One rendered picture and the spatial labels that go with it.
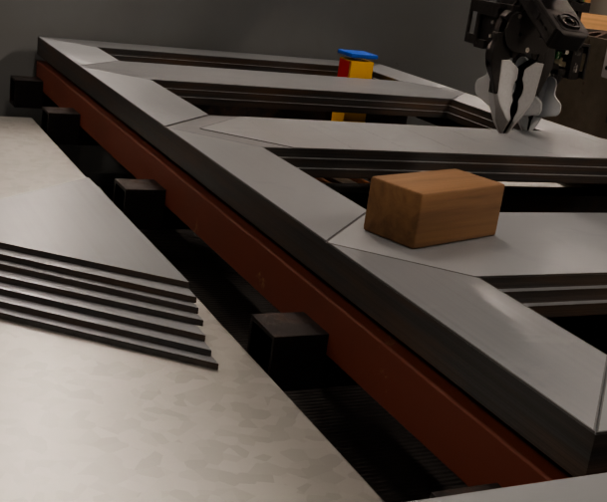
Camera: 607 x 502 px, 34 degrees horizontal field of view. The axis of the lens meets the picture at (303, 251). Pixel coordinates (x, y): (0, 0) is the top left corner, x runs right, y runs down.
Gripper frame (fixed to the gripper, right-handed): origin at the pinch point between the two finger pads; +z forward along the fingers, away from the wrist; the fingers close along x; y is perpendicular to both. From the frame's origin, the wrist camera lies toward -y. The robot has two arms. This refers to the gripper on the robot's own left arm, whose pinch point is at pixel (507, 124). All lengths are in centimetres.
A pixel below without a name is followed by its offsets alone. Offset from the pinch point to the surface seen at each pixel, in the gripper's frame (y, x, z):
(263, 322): -26, 42, 13
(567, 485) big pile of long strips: -65, 43, 6
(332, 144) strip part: 11.3, 17.4, 5.9
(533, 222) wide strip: -21.1, 11.1, 5.8
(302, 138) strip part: 14.1, 20.2, 5.9
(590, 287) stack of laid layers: -36.0, 16.2, 7.0
